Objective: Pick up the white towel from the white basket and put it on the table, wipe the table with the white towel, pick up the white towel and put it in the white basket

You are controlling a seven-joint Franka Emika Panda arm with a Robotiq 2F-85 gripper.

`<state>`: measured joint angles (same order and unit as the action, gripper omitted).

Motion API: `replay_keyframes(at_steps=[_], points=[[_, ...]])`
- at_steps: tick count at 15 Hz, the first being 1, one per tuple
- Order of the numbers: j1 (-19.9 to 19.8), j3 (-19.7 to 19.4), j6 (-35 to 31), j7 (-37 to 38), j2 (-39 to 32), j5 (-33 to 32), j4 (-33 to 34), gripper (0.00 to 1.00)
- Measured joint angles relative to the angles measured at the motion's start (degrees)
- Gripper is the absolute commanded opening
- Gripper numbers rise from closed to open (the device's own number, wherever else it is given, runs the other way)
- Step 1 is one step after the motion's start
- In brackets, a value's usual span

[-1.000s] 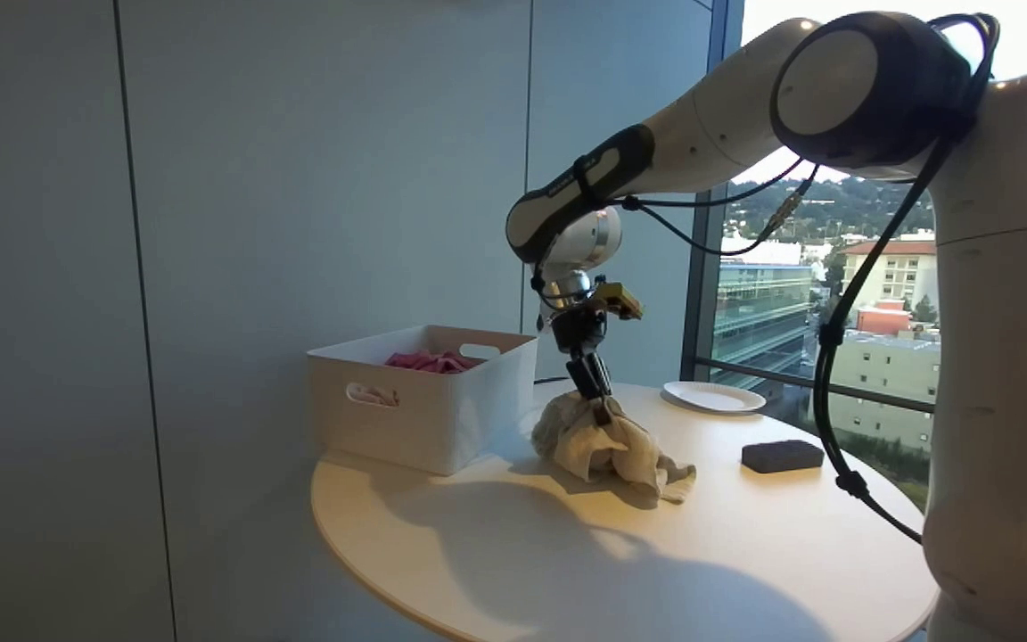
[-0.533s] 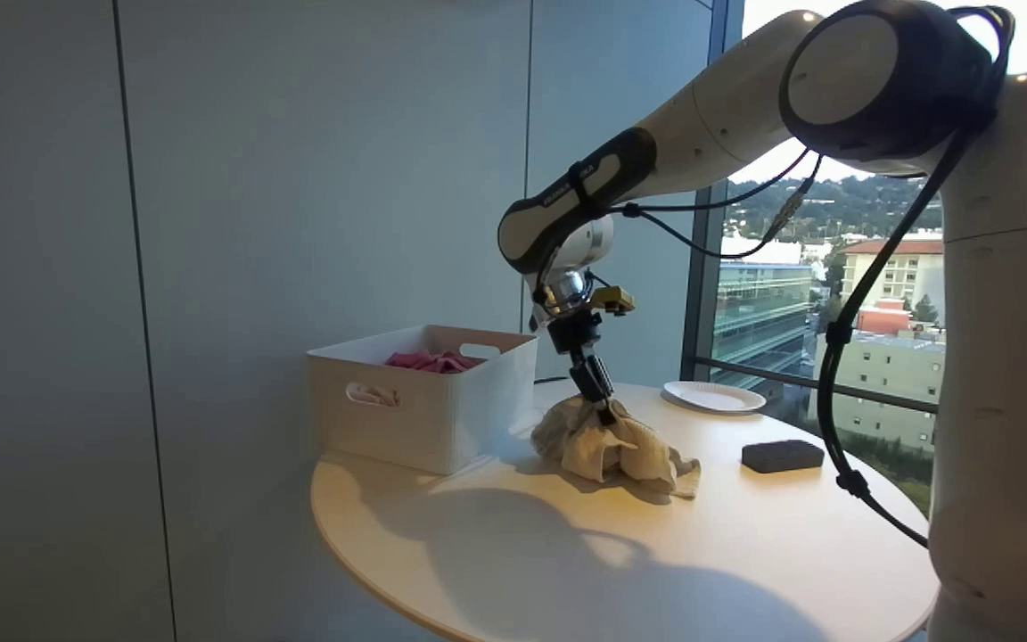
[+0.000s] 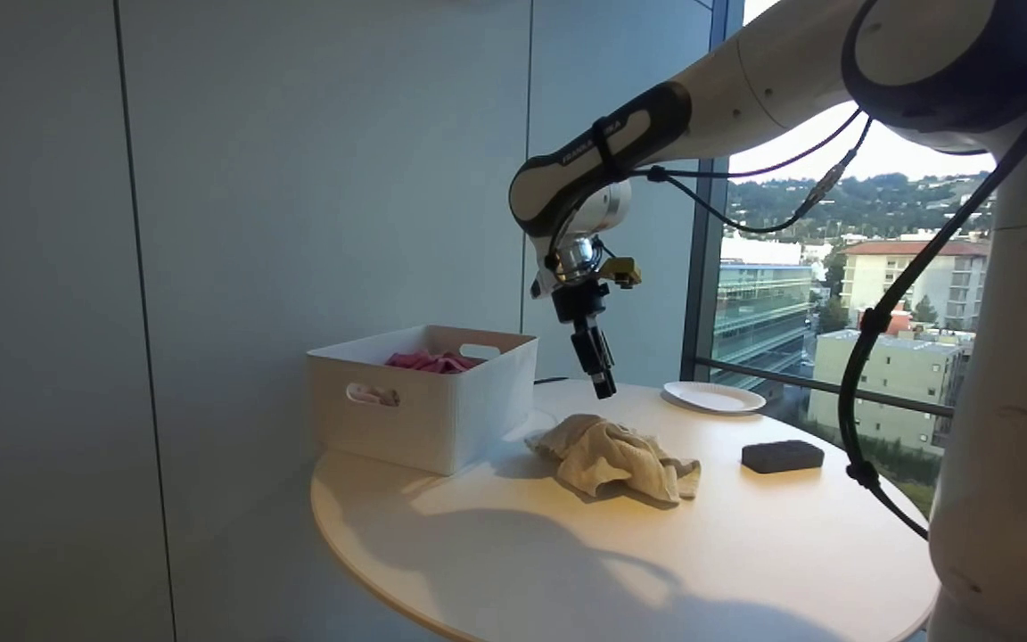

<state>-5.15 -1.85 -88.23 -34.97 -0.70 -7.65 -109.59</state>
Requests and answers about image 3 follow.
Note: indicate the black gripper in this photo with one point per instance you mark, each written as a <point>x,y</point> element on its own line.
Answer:
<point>583,288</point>

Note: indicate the white towel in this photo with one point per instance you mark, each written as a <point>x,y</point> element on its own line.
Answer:
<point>616,459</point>

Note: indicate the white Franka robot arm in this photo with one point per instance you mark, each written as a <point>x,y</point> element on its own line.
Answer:
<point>1015,416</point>

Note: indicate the white plastic basket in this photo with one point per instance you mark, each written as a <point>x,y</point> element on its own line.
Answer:
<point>418,416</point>

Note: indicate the white plate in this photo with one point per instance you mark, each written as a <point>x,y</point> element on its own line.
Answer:
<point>713,397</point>

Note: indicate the pink cloth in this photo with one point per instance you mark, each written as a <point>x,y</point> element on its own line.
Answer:
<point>429,360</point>

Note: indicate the glass office building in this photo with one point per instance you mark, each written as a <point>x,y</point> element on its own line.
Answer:
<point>763,308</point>

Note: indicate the dark window railing bar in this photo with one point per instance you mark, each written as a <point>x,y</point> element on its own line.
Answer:
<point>774,374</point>

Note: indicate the black sponge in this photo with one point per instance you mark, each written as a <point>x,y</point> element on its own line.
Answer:
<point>783,453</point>

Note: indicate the pale low building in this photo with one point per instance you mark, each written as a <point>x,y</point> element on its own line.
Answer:
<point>907,374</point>

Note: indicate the beige red roofed building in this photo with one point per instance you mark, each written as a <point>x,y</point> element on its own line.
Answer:
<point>907,280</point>

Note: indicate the yellow wrist camera mount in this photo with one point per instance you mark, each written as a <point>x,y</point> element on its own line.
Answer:
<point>623,271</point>

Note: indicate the grey window frame post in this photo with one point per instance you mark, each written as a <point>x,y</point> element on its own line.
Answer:
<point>702,296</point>

